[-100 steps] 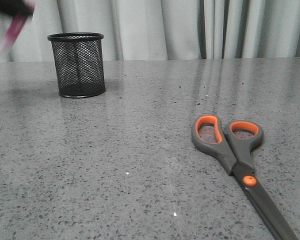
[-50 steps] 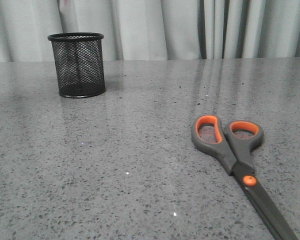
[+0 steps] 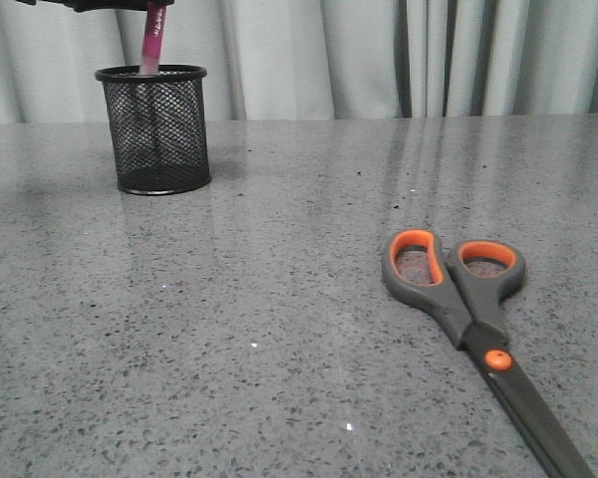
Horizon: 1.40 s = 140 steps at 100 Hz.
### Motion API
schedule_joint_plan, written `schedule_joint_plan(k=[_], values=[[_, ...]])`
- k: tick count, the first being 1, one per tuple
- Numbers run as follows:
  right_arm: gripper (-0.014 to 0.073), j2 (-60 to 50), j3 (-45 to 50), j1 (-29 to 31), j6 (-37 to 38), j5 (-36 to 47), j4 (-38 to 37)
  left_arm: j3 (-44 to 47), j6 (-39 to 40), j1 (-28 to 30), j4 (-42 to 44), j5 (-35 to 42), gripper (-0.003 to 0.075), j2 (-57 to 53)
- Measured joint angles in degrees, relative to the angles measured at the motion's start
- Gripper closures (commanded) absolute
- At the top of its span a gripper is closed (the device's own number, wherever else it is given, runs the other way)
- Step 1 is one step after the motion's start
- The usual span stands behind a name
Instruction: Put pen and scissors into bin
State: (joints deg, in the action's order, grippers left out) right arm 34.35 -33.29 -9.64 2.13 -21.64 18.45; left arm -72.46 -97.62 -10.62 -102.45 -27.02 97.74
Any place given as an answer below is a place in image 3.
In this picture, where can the grey orange scissors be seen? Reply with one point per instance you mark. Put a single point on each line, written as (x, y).
(462, 291)

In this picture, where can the pink pen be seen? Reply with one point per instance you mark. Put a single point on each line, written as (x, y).
(152, 40)

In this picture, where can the grey curtain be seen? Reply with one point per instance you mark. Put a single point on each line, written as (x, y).
(314, 60)

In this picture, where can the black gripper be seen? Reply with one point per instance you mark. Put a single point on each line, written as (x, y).
(81, 6)

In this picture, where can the black mesh pen holder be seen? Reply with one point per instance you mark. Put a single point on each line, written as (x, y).
(157, 125)

